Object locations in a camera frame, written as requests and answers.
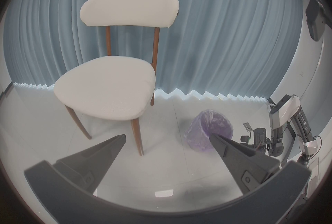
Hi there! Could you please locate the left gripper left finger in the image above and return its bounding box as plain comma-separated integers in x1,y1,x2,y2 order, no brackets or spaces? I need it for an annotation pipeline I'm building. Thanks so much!
53,134,127,196

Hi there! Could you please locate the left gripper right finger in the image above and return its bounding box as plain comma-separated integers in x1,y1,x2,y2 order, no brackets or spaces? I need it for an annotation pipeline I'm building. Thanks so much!
209,133,281,196

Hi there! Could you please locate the purple plastic bag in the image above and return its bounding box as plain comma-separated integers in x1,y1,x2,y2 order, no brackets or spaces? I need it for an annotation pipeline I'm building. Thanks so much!
184,109,234,153

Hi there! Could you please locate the white trash bin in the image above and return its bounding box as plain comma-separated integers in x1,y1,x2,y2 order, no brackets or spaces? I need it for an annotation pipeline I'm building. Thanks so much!
185,111,233,153

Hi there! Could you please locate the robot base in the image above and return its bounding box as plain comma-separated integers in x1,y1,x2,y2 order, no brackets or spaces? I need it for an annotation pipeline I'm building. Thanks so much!
306,157,323,200

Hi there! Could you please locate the white cushioned wooden chair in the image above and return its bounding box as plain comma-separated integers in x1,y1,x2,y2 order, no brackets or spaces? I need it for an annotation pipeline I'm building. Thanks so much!
54,0,180,157

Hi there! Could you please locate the blue-grey curtain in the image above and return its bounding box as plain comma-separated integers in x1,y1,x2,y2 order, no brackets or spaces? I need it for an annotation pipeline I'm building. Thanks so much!
3,0,304,100

